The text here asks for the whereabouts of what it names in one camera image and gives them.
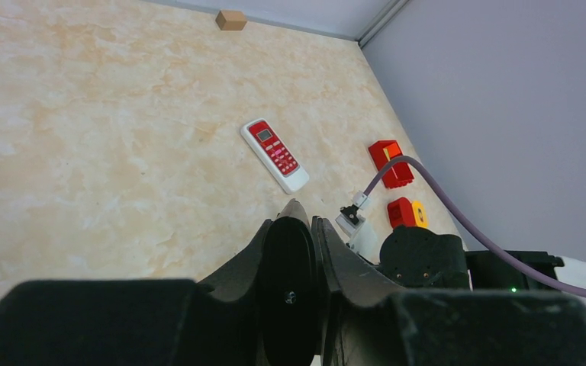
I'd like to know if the red plastic bin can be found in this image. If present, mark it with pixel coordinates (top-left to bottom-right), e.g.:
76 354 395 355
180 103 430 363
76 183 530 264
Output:
367 140 416 190

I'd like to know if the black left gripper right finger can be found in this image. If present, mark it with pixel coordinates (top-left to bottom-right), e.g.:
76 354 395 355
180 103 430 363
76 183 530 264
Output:
311 217 586 365

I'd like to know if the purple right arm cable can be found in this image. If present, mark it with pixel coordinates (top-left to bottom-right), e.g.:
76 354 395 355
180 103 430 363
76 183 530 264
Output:
362 155 586 305

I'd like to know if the small wooden block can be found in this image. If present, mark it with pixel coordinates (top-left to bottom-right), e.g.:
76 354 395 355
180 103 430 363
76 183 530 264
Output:
215 10 248 31

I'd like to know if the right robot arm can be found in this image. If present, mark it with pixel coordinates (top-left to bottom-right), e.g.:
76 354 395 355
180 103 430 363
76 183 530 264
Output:
377 226 586 293

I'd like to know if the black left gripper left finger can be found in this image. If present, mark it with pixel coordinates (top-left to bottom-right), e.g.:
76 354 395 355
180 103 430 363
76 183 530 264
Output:
0 220 271 365

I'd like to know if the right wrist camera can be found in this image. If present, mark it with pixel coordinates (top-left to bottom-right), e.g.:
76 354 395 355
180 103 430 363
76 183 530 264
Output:
336 191 380 264

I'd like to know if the white remote control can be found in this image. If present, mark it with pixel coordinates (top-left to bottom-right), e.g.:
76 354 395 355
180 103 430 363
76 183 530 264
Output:
240 118 310 194

